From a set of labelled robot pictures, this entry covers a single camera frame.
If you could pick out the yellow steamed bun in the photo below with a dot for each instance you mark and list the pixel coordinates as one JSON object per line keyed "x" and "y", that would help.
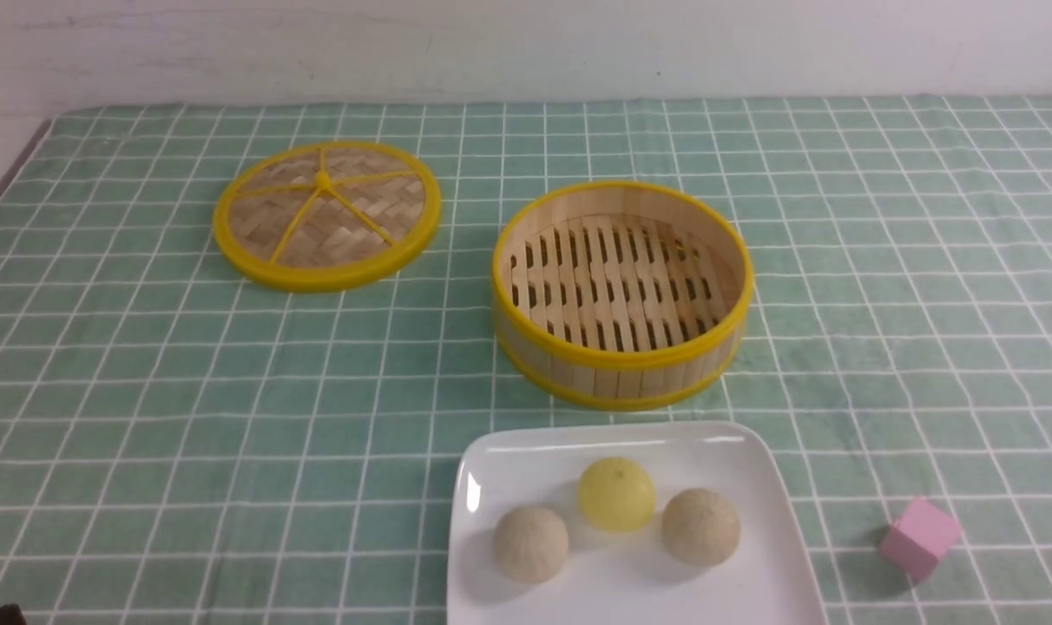
{"x": 617, "y": 495}

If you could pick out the white steamed bun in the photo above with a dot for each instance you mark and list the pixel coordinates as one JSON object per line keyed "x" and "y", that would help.
{"x": 530, "y": 544}

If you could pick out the beige steamed bun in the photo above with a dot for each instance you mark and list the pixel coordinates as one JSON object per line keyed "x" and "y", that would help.
{"x": 701, "y": 528}

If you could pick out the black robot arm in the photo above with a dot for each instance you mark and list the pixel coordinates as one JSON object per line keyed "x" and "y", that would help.
{"x": 12, "y": 614}

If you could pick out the white square plate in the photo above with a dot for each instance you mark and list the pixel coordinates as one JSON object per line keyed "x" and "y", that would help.
{"x": 629, "y": 578}

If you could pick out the yellow bamboo steamer basket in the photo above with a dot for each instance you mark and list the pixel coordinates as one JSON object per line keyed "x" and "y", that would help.
{"x": 620, "y": 295}

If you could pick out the yellow bamboo steamer lid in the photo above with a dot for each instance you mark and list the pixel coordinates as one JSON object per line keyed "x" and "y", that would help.
{"x": 327, "y": 217}

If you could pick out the green checkered tablecloth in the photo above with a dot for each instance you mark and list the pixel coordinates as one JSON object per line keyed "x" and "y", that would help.
{"x": 181, "y": 446}

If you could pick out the pink cube block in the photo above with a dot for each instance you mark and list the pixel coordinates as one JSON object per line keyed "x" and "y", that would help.
{"x": 919, "y": 539}

